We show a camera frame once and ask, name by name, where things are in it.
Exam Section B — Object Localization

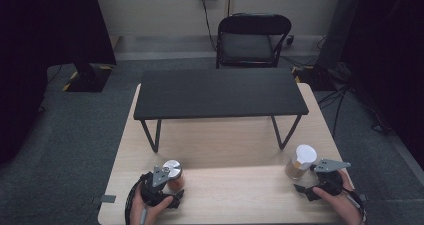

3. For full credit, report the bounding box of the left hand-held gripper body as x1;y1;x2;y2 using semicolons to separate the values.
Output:
139;165;172;208

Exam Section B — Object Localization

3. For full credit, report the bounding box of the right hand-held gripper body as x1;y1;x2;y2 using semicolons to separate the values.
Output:
309;158;352;197

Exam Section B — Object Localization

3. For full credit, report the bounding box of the silver-lid jar of orange spice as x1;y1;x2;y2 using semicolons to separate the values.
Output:
162;159;185;193

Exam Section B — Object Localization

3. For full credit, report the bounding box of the white-lid jar of brown spice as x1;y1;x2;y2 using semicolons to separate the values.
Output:
284;144;318;181

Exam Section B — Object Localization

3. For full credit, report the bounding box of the black metal-legged shelf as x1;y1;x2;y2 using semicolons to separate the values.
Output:
133;67;310;154

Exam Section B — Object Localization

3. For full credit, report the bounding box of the person's left hand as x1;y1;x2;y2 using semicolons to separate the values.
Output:
129;184;174;225

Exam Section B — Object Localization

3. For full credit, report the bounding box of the person's right hand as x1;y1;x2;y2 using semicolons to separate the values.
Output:
312;169;365;225

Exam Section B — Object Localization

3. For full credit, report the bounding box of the dark curtain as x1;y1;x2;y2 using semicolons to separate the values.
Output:
339;0;424;171
0;0;118;166

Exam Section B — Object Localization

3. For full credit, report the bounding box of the black folding chair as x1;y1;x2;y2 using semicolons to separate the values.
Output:
215;13;293;70

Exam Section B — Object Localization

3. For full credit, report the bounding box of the dark upright panel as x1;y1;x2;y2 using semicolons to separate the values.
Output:
316;0;364;71

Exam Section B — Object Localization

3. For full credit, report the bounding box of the black left gripper strap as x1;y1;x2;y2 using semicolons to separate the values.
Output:
124;173;149;225

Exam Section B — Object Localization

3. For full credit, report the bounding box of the black floor cable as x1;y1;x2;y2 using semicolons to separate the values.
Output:
318;84;354;139

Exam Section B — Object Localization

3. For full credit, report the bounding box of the black power cable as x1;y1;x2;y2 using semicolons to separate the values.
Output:
199;0;218;53

